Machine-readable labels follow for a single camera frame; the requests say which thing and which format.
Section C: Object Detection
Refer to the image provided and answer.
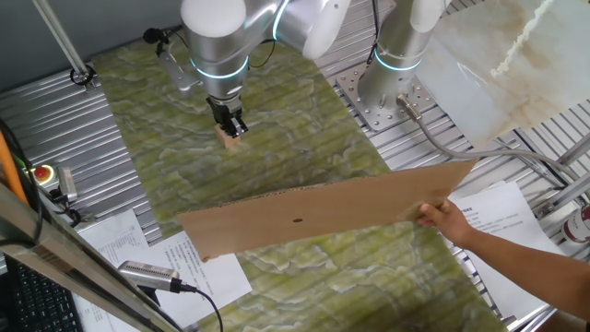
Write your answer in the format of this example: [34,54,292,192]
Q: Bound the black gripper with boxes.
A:
[205,93,250,140]

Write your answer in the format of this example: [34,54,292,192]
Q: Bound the small wooden cube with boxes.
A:
[213,123,242,150]

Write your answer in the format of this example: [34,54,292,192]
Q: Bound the cardboard sheet with checkerboard print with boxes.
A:
[176,158,478,264]

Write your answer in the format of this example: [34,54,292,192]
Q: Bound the person's bare forearm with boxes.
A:
[460,224,590,323]

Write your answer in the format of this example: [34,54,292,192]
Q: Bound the person's bare hand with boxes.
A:
[416,198,477,251]

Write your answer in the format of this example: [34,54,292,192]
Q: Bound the green marble pattern mat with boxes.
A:
[90,34,509,332]

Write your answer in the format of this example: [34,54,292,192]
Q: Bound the white paper with text list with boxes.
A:
[150,229,254,329]

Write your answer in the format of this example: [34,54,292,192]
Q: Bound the white paper with printed table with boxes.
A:
[72,208,152,332]

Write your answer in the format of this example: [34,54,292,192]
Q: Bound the thin metal stand rod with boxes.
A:
[30,0,96,84]

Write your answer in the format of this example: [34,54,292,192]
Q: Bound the red emergency stop button box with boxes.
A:
[26,162,57,189]

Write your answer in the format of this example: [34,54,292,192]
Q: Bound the black computer keyboard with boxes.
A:
[0,255,87,332]

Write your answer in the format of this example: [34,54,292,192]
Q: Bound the white marble pattern sheet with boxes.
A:
[413,0,590,149]

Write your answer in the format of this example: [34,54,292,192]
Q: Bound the white printed paper sheet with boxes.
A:
[445,181,569,323]

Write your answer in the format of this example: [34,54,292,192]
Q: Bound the red and white can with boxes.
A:
[559,204,590,246]

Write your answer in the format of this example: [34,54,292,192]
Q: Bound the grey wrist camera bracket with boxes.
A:
[155,49,202,97]

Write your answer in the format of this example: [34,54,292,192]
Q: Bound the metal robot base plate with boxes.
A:
[335,61,437,134]

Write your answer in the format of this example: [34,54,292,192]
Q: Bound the black ring clamp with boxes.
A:
[68,64,100,89]

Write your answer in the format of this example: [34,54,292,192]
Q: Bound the black cables at robot base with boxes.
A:
[365,0,383,66]

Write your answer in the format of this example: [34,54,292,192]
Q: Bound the silver depth camera on clamp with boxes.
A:
[54,165,79,205]

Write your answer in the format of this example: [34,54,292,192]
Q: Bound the grey robot conduit cable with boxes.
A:
[395,92,590,186]

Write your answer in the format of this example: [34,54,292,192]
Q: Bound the black camera clamp mount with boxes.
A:
[48,191,85,228]

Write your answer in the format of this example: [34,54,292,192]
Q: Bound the aluminium frame bar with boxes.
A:
[0,182,186,332]

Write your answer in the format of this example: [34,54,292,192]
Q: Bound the orange cable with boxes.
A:
[0,130,30,207]

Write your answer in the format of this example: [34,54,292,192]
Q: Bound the aluminium frame profile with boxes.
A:
[533,132,590,220]

